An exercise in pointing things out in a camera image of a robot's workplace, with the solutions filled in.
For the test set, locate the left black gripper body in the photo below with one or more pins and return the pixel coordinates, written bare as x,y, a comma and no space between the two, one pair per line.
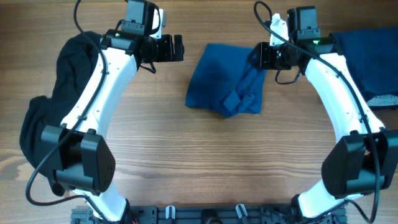
164,49

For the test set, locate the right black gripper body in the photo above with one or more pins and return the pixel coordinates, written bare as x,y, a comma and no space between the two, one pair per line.
276,57

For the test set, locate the blue t-shirt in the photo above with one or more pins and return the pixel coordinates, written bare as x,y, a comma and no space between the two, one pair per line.
224,81

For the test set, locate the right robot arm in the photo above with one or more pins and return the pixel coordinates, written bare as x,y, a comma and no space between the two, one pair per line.
364,159

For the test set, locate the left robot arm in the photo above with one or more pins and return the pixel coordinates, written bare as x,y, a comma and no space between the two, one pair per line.
123,51

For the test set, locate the black garment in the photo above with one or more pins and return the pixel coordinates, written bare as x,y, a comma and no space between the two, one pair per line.
59,102

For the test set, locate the folded navy garment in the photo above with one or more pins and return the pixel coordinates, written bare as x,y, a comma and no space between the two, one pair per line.
371,58

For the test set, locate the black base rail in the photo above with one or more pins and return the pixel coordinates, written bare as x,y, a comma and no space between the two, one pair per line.
264,214

